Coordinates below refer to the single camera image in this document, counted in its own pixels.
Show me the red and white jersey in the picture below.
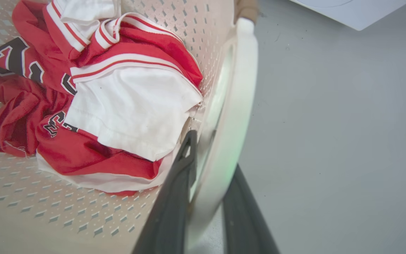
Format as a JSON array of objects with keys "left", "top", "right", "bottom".
[{"left": 0, "top": 0, "right": 204, "bottom": 197}]

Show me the white appliance panel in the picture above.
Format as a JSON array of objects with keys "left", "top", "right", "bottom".
[{"left": 289, "top": 0, "right": 406, "bottom": 31}]

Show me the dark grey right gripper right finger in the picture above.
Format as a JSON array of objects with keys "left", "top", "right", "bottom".
[{"left": 222, "top": 164, "right": 280, "bottom": 254}]

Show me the white perforated plastic laundry basket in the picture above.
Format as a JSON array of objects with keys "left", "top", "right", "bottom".
[{"left": 0, "top": 0, "right": 259, "bottom": 254}]

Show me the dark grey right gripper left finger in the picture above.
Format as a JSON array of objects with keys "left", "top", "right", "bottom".
[{"left": 132, "top": 130, "right": 198, "bottom": 254}]

